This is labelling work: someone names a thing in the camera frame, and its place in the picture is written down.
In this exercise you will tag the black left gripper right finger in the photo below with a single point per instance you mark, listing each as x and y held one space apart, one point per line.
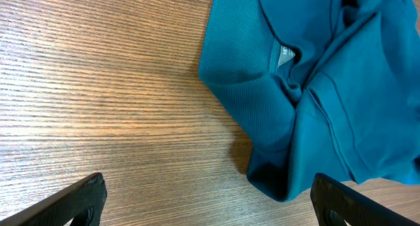
336 204

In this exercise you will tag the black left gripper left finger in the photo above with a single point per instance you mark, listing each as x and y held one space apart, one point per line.
81 204

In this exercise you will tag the blue polo shirt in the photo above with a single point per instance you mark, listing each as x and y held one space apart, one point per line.
319 86

